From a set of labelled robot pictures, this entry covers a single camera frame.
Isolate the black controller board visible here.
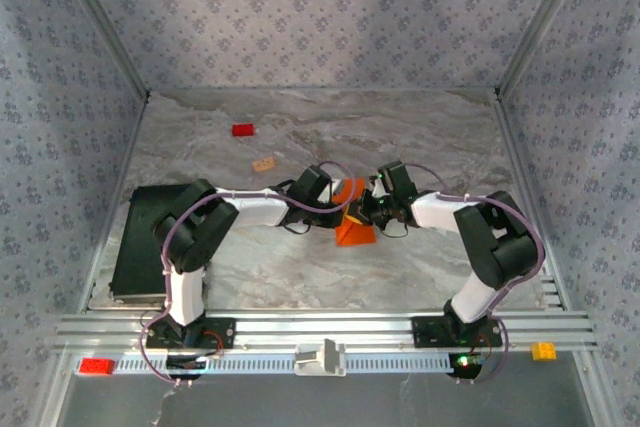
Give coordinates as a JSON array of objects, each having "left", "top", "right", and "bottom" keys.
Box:
[
  {"left": 447, "top": 351, "right": 486, "bottom": 382},
  {"left": 164, "top": 354, "right": 209, "bottom": 382}
]

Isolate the black flat case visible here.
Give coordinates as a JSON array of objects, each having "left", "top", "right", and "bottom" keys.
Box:
[{"left": 108, "top": 185, "right": 214, "bottom": 307}]

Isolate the yellow toy brick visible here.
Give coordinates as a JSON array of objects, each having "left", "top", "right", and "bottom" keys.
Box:
[{"left": 530, "top": 341, "right": 558, "bottom": 362}]

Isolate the large red toy brick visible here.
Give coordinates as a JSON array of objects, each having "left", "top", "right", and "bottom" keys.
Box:
[{"left": 78, "top": 357, "right": 116, "bottom": 377}]

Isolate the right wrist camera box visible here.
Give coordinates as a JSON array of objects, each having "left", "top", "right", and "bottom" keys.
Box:
[{"left": 369, "top": 160, "right": 420, "bottom": 198}]

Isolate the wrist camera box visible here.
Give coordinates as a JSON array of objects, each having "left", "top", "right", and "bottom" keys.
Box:
[
  {"left": 291, "top": 164, "right": 335, "bottom": 204},
  {"left": 369, "top": 160, "right": 420, "bottom": 198}
]

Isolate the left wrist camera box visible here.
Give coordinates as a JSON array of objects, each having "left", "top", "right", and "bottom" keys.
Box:
[{"left": 291, "top": 164, "right": 335, "bottom": 204}]

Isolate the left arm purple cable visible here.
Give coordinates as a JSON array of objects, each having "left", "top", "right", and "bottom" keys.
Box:
[{"left": 138, "top": 160, "right": 359, "bottom": 388}]

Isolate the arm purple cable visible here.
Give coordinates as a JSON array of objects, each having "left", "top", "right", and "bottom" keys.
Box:
[
  {"left": 409, "top": 162, "right": 546, "bottom": 387},
  {"left": 138, "top": 160, "right": 359, "bottom": 388}
]

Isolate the aluminium frame rail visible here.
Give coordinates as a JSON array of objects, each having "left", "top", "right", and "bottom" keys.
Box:
[
  {"left": 77, "top": 94, "right": 151, "bottom": 313},
  {"left": 147, "top": 86, "right": 501, "bottom": 95},
  {"left": 492, "top": 89, "right": 574, "bottom": 312}
]

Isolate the wide aluminium mounting rail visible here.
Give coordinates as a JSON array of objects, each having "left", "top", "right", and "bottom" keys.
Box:
[{"left": 48, "top": 310, "right": 600, "bottom": 353}]

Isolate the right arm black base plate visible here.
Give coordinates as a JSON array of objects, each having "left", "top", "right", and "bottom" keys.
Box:
[{"left": 410, "top": 315, "right": 504, "bottom": 349}]

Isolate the white plastic bracket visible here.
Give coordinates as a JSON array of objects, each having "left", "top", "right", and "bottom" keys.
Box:
[{"left": 292, "top": 337, "right": 348, "bottom": 379}]

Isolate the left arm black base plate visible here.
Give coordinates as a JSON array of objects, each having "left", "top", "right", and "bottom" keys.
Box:
[{"left": 144, "top": 316, "right": 237, "bottom": 350}]

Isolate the white slotted cable duct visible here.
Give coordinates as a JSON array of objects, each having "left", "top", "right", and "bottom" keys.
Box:
[{"left": 74, "top": 352, "right": 485, "bottom": 377}]

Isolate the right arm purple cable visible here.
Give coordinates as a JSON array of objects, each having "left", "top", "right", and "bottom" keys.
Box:
[{"left": 409, "top": 162, "right": 546, "bottom": 387}]

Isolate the aluminium frame post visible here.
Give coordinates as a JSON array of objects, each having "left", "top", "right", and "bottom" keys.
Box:
[
  {"left": 37, "top": 350, "right": 84, "bottom": 427},
  {"left": 497, "top": 0, "right": 596, "bottom": 98},
  {"left": 572, "top": 350, "right": 619, "bottom": 427},
  {"left": 49, "top": 0, "right": 152, "bottom": 99}
]

